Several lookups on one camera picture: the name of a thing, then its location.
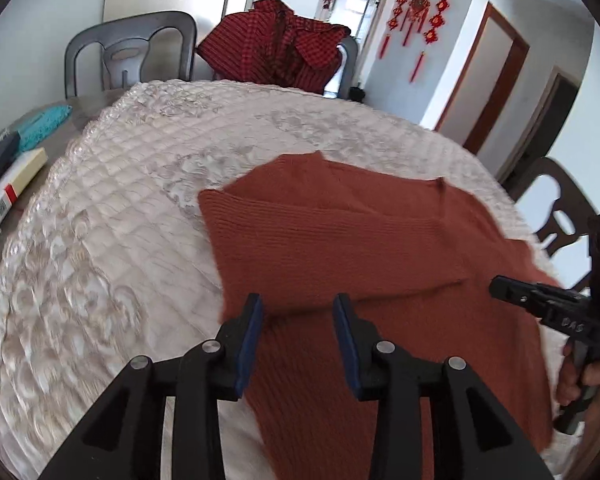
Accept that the red knot wall decoration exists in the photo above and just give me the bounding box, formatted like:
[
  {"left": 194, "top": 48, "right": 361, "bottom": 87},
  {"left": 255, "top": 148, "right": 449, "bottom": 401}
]
[
  {"left": 386, "top": 0, "right": 413, "bottom": 60},
  {"left": 402, "top": 0, "right": 431, "bottom": 47},
  {"left": 409, "top": 0, "right": 456, "bottom": 84}
]

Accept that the white quilted table cover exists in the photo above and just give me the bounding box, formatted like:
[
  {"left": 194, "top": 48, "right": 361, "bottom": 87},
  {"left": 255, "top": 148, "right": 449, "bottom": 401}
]
[{"left": 0, "top": 79, "right": 581, "bottom": 480}]

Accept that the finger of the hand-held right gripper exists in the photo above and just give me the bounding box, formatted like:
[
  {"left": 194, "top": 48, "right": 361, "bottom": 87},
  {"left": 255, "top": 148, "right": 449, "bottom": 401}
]
[{"left": 489, "top": 275, "right": 550, "bottom": 319}]

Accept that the dark wooden chair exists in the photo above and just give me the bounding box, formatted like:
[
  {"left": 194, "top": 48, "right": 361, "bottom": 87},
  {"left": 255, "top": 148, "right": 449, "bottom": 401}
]
[{"left": 505, "top": 156, "right": 600, "bottom": 266}]

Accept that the teal cloth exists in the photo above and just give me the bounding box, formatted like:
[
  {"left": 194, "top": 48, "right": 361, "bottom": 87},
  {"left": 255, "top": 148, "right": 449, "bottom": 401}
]
[{"left": 17, "top": 104, "right": 73, "bottom": 153}]

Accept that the rust knit sweater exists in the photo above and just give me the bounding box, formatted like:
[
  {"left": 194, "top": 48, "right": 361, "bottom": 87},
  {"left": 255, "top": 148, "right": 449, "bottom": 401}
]
[{"left": 197, "top": 150, "right": 563, "bottom": 480}]

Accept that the white cardboard box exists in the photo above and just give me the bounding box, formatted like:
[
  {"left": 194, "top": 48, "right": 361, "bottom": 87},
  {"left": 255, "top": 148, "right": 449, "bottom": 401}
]
[{"left": 0, "top": 147, "right": 48, "bottom": 241}]

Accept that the dark wooden door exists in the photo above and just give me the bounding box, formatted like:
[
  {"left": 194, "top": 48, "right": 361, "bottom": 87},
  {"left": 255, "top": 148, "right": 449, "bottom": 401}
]
[{"left": 497, "top": 66, "right": 581, "bottom": 186}]

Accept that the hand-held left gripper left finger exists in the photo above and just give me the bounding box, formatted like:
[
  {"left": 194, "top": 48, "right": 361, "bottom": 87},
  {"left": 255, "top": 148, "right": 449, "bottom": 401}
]
[{"left": 37, "top": 292, "right": 266, "bottom": 480}]

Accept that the glass balcony door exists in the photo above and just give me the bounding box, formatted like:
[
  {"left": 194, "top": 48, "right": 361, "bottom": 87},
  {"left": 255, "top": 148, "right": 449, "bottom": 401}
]
[{"left": 325, "top": 0, "right": 393, "bottom": 98}]

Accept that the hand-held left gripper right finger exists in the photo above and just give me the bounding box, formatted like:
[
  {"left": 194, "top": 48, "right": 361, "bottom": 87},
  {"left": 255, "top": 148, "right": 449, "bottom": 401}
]
[{"left": 331, "top": 292, "right": 556, "bottom": 480}]

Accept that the brown framed door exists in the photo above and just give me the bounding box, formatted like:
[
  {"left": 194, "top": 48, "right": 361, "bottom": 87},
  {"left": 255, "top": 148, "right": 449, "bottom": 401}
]
[{"left": 435, "top": 1, "right": 531, "bottom": 156}]

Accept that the red plaid garment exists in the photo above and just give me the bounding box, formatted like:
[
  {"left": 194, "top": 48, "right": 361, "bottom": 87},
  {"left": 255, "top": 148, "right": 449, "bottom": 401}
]
[{"left": 195, "top": 0, "right": 353, "bottom": 95}]

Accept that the grey plastic chair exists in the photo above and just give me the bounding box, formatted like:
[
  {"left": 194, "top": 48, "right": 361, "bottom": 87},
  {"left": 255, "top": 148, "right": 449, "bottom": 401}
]
[
  {"left": 336, "top": 35, "right": 360, "bottom": 100},
  {"left": 64, "top": 10, "right": 198, "bottom": 100}
]

